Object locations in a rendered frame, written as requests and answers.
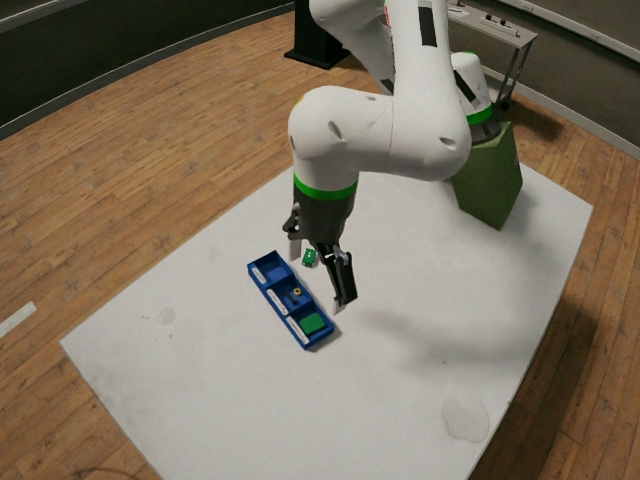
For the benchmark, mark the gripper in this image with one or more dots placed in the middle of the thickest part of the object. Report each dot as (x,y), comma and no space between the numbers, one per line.
(325,240)

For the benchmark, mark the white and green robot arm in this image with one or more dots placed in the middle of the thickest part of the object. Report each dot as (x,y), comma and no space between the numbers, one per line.
(422,133)

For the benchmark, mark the blue three-compartment tray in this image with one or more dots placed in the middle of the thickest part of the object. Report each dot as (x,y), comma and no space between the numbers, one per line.
(281,278)

